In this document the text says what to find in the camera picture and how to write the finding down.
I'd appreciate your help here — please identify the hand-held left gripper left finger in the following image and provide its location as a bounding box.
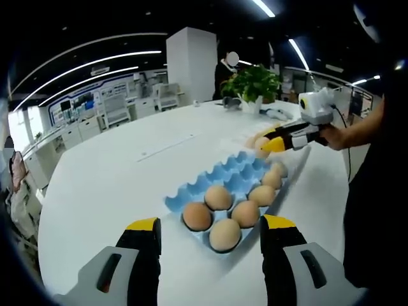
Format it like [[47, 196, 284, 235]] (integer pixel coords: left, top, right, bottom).
[[54, 216, 162, 306]]

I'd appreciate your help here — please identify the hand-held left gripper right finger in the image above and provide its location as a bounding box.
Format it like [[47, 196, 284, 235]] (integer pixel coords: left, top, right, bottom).
[[259, 214, 367, 306]]

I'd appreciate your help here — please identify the cluster of brown eggs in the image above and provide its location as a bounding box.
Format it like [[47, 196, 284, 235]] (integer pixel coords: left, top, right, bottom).
[[247, 127, 278, 160]]

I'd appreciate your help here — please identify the single brown egg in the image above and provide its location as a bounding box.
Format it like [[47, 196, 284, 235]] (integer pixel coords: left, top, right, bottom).
[[272, 161, 289, 179], [203, 185, 233, 211], [261, 170, 284, 189], [231, 200, 261, 229], [208, 218, 242, 253], [182, 202, 213, 231], [247, 184, 277, 207]]

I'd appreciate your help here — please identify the blue egg tray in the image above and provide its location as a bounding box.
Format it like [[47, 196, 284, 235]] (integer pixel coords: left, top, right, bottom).
[[164, 150, 289, 254]]

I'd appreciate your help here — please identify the white plastic egg holder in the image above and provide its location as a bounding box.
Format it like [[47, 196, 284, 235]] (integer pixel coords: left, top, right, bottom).
[[222, 127, 312, 166]]

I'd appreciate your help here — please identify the person's right hand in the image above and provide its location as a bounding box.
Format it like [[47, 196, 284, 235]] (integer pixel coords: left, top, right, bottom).
[[318, 124, 350, 150]]

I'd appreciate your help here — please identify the white blue device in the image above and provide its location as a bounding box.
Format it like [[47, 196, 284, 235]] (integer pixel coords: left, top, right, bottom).
[[259, 108, 293, 120]]

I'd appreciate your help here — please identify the ceiling light strip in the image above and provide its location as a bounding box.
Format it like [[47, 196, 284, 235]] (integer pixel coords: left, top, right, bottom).
[[251, 0, 275, 18], [14, 50, 163, 111], [38, 66, 140, 108], [288, 38, 310, 71]]

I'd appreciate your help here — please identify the grey gadget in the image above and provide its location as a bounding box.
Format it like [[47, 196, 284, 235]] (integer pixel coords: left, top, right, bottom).
[[222, 96, 242, 111]]

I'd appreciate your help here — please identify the green potted plant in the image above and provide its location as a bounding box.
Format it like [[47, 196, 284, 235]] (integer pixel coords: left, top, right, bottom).
[[220, 63, 283, 114]]

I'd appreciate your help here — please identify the white table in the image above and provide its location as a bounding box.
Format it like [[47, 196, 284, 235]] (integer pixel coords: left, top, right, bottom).
[[38, 98, 351, 306]]

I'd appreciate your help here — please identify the white flat strip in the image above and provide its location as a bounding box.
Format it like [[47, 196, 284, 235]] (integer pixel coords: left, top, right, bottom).
[[136, 133, 196, 162]]

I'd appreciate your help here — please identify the person's dark clothing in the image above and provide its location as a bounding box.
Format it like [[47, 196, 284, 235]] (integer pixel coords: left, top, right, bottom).
[[342, 92, 408, 289]]

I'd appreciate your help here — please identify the white office chair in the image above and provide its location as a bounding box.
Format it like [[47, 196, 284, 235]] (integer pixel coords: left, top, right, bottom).
[[156, 82, 182, 112], [102, 92, 131, 129]]

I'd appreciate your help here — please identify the white square pillar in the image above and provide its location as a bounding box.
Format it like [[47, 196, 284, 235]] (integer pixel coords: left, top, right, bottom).
[[165, 27, 218, 103]]

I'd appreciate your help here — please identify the white lab counter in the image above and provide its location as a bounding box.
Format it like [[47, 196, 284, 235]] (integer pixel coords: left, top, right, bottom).
[[24, 116, 106, 189]]

